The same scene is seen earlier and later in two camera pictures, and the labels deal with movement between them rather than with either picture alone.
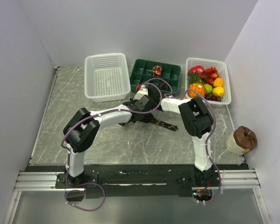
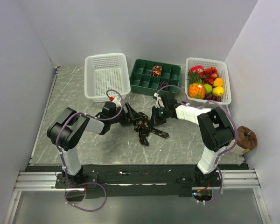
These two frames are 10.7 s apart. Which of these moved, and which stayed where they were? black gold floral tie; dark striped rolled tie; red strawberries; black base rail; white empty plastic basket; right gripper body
Moved: right gripper body; black gold floral tie
Stayed: black base rail; white empty plastic basket; dark striped rolled tie; red strawberries
